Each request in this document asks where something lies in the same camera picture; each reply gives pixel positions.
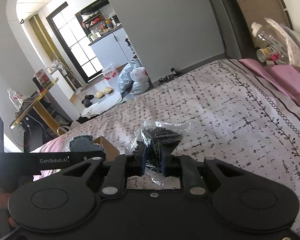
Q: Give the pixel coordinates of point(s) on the brown cardboard box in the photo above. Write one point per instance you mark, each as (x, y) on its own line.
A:
(108, 147)

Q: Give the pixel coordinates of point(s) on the yellow slipper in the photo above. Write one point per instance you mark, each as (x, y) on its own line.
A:
(99, 95)
(108, 90)

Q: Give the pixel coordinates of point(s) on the red figure box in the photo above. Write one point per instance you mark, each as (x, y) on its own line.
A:
(41, 78)

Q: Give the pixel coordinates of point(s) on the black slipper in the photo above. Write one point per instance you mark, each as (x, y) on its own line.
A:
(89, 97)
(86, 102)

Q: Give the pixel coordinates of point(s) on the black spray bottle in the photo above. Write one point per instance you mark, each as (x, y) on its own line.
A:
(128, 43)

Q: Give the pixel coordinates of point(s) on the yellow-edged table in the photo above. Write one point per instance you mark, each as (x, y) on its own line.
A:
(35, 105)

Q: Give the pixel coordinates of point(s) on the large grey garbage bag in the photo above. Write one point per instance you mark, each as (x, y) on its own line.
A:
(126, 76)

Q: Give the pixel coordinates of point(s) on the brown folded board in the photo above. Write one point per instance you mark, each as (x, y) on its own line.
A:
(255, 5)

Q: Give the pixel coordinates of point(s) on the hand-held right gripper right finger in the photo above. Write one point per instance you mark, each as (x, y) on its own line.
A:
(171, 165)

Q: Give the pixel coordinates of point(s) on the white kitchen cabinet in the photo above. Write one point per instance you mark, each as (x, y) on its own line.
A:
(112, 45)

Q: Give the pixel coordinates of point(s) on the white floor mat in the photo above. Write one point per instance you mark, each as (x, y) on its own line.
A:
(102, 106)

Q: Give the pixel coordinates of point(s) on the white and red plastic bag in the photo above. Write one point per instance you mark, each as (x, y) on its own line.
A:
(140, 75)

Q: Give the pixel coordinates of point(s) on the kitchen shelf rack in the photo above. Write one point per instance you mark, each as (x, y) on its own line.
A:
(92, 21)

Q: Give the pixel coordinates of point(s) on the clear water bottle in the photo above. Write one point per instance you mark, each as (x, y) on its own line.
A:
(13, 98)

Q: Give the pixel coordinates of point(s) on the black-framed glass door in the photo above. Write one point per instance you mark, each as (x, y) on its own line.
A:
(72, 45)

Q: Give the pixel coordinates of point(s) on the black range hood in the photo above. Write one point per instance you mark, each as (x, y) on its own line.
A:
(95, 5)

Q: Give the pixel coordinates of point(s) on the clear bag of black pieces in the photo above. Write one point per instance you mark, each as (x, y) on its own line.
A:
(162, 133)

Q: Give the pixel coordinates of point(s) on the gold door frame strip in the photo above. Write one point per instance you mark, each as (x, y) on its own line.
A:
(41, 30)

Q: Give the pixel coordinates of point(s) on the blue-grey plush toy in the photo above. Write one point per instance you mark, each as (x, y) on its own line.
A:
(82, 142)

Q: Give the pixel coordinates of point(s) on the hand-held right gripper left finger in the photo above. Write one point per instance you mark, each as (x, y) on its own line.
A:
(140, 162)

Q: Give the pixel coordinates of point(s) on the clear plastic bag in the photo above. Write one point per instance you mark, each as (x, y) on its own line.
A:
(285, 37)

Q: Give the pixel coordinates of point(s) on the pack of water bottles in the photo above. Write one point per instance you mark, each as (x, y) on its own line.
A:
(110, 73)

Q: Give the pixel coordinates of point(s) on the small grey plastic bag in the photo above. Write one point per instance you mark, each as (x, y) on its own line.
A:
(140, 87)

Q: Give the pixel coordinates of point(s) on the plastic bottle with white cap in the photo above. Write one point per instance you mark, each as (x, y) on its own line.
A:
(262, 33)

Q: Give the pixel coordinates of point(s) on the camouflage cloth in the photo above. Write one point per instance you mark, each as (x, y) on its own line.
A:
(27, 102)

